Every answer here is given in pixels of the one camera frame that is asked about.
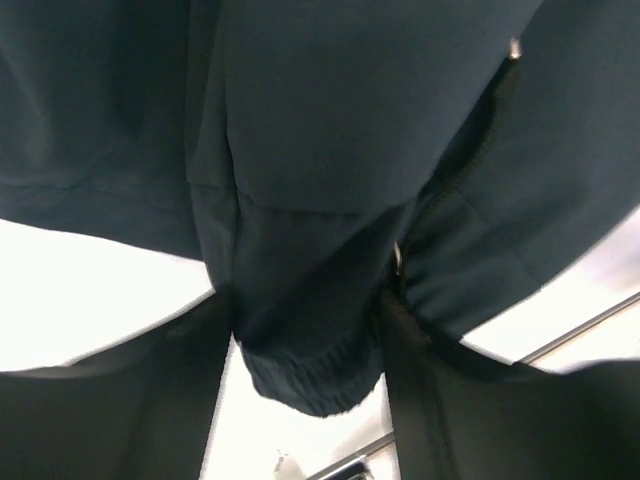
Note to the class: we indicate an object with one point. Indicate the dark navy shorts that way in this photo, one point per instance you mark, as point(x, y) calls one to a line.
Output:
point(296, 147)

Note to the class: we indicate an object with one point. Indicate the aluminium table edge rail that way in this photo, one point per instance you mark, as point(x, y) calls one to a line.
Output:
point(370, 450)

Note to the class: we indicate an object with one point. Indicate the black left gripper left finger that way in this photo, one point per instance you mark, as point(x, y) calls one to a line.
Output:
point(142, 409)

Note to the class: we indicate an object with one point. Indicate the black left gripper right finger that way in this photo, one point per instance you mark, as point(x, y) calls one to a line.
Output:
point(457, 414)

